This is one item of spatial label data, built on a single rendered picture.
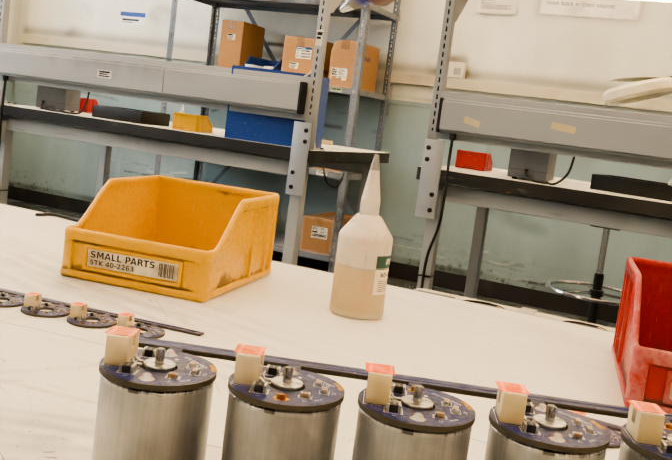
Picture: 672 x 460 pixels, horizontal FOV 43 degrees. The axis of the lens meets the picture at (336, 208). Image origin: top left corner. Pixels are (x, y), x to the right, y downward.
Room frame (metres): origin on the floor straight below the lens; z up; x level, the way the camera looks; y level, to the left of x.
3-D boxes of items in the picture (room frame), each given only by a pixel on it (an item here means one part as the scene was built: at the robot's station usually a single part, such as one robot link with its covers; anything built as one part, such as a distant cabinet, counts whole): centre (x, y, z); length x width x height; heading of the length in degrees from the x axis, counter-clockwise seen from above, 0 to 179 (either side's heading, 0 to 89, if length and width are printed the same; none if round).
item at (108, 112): (3.19, 0.80, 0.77); 0.24 x 0.16 x 0.04; 62
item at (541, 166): (2.58, -0.57, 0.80); 0.15 x 0.12 x 0.10; 158
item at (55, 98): (3.31, 1.12, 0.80); 0.15 x 0.12 x 0.10; 176
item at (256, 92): (2.98, 0.74, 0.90); 1.30 x 0.06 x 0.12; 67
